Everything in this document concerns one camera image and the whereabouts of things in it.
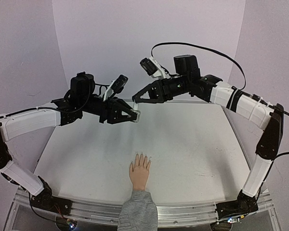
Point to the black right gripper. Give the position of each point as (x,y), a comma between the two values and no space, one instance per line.
(161,90)

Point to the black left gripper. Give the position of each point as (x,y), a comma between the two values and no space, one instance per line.
(112,111)

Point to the clear nail polish bottle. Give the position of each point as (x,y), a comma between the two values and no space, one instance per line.
(137,115)

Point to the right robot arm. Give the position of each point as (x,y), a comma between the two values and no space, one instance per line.
(267,117)

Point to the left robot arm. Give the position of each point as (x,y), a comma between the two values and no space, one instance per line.
(78,99)

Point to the mannequin hand with long nails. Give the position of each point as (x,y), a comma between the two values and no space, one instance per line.
(139,172)

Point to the grey sleeve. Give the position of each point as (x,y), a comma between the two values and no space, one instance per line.
(139,213)

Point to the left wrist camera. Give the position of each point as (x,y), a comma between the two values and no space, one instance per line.
(115,87)

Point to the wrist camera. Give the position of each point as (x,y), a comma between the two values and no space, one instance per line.
(115,87)
(153,68)

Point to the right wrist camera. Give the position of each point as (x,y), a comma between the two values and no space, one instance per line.
(153,68)

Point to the aluminium back rail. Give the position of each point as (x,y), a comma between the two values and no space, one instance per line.
(176,101)

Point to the aluminium rail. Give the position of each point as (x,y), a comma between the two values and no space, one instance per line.
(176,101)
(168,215)

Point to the aluminium front rail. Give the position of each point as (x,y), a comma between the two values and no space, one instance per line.
(168,215)

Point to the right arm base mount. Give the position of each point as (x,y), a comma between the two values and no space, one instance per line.
(233,209)

